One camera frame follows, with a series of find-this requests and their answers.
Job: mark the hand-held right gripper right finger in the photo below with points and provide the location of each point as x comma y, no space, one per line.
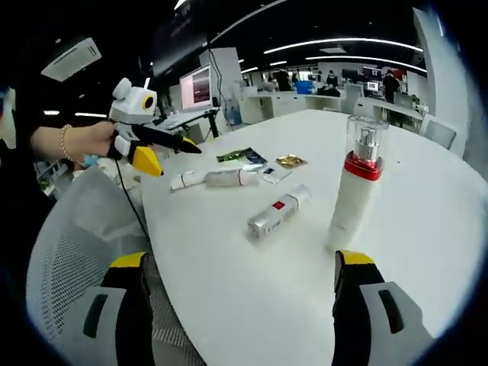
354,305

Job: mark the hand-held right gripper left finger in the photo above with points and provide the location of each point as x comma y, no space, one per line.
133,305

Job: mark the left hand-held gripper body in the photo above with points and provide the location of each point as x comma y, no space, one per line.
131,110

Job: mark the white skincare tube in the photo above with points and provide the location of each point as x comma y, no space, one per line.
187,180

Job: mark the small red label skincare bottle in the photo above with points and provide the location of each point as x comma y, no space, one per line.
274,215
225,179

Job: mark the green black skincare sachet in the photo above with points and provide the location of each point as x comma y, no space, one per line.
238,156

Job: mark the red collared white skincare bottle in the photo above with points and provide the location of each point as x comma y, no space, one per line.
350,206

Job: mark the clear skincare sachet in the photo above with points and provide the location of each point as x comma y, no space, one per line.
274,174

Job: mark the gold skincare sachet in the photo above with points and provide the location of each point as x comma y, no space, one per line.
291,160

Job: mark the blue storage crate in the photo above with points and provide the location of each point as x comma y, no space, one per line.
306,87

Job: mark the person's left hand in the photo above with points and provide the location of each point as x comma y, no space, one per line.
93,139

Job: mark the standing desk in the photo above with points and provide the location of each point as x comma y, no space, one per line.
183,118

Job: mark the computer monitor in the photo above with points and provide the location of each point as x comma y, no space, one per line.
196,87

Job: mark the blue water jug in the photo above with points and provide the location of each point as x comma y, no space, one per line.
234,112

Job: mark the ceiling air conditioner vent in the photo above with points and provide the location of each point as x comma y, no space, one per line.
72,59

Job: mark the grey mesh office chair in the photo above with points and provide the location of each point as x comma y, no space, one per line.
76,236

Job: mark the hanging dark display screen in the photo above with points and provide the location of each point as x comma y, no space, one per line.
179,34

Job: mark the white office workstation desks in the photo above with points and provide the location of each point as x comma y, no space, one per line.
274,104

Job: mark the person's black printed shirt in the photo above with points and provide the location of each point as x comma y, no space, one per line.
23,198

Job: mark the ceiling light strip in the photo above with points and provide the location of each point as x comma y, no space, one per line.
343,41
366,59

